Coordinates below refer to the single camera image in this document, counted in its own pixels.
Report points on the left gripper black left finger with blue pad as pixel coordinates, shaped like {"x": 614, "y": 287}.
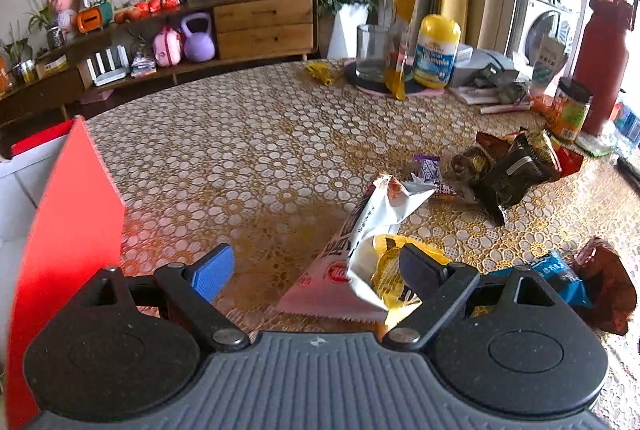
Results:
{"x": 170, "y": 310}

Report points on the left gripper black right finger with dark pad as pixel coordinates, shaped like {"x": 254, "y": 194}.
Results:
{"x": 464, "y": 310}

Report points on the green white snack packet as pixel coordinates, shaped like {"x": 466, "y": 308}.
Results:
{"x": 375, "y": 277}

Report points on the purple candy wrapper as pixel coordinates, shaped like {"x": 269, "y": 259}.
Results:
{"x": 426, "y": 168}

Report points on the white red snack bag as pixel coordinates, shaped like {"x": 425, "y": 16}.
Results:
{"x": 338, "y": 283}

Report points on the blue snack packet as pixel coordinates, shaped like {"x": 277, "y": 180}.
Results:
{"x": 553, "y": 269}

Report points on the brown snack packet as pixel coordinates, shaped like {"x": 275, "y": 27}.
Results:
{"x": 608, "y": 287}

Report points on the red and white storage box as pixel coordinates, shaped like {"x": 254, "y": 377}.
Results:
{"x": 61, "y": 221}

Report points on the dark snack packet pile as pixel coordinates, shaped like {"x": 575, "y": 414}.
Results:
{"x": 497, "y": 172}

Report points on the black remote control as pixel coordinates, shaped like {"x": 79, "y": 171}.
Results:
{"x": 629, "y": 172}

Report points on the black lid orange jar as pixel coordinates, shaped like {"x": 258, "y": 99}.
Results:
{"x": 569, "y": 110}

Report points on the stack of papers and boxes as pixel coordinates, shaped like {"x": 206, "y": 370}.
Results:
{"x": 489, "y": 81}

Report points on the white router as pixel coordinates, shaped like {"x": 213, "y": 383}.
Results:
{"x": 108, "y": 66}

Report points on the round dark placemat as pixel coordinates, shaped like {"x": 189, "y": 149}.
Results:
{"x": 377, "y": 86}

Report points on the purple kettlebell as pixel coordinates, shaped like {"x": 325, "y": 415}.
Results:
{"x": 198, "y": 46}

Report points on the dark red thermos bottle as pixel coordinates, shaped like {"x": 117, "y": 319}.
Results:
{"x": 603, "y": 56}

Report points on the yellow lid gummies bottle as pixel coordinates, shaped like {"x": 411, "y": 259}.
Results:
{"x": 436, "y": 50}

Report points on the orange clock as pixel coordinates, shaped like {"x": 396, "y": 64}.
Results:
{"x": 89, "y": 20}

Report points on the wooden TV cabinet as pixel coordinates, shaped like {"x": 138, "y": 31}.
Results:
{"x": 243, "y": 31}

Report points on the washing machine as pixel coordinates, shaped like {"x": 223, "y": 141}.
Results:
{"x": 535, "y": 19}

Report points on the clear drinking glass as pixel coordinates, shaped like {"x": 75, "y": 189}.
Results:
{"x": 371, "y": 52}

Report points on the yellow small toy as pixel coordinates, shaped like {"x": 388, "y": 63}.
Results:
{"x": 323, "y": 72}

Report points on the red apple ornaments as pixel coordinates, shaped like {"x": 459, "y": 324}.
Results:
{"x": 146, "y": 9}

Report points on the pink doll figure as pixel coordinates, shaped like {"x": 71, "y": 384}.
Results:
{"x": 65, "y": 16}

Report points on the yellow standing snack pouch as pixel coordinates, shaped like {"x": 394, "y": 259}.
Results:
{"x": 398, "y": 41}

